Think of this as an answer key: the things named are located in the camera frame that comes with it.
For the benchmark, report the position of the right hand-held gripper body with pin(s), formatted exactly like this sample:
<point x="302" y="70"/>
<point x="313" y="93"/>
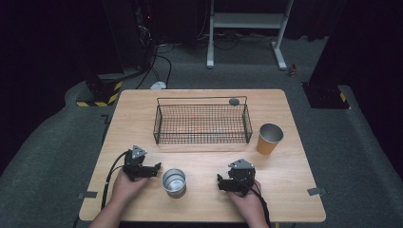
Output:
<point x="242" y="175"/>

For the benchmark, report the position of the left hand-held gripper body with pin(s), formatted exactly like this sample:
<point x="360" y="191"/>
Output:
<point x="136" y="163"/>

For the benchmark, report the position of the silver metal cup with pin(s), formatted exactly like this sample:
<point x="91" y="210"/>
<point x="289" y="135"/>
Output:
<point x="174" y="183"/>

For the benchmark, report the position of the orange cup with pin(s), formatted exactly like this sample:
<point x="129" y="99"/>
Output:
<point x="267" y="142"/>

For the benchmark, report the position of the person's left hand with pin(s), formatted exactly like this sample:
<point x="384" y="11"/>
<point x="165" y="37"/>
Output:
<point x="126" y="190"/>

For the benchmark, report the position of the person's right hand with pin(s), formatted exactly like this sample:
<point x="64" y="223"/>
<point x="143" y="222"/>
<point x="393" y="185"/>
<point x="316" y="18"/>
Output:
<point x="248" y="204"/>

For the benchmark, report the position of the grey tape strip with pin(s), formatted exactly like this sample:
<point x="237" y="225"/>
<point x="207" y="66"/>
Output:
<point x="90" y="194"/>
<point x="315" y="191"/>

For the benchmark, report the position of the grey round disc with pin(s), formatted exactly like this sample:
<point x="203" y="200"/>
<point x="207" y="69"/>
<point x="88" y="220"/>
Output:
<point x="234" y="101"/>

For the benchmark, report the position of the black yellow-striped stand base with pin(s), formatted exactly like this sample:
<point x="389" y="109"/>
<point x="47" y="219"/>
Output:
<point x="104" y="91"/>
<point x="326" y="96"/>

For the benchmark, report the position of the white plug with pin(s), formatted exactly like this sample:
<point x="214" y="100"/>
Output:
<point x="158" y="85"/>

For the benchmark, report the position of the small red object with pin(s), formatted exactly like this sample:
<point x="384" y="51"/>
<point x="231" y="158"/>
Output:
<point x="293" y="70"/>

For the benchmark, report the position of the dark equipment rack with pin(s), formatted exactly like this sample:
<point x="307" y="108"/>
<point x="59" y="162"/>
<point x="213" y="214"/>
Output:
<point x="144" y="31"/>

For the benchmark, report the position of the white metal stand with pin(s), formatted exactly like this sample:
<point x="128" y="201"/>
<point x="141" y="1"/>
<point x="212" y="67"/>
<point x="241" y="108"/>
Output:
<point x="248" y="20"/>

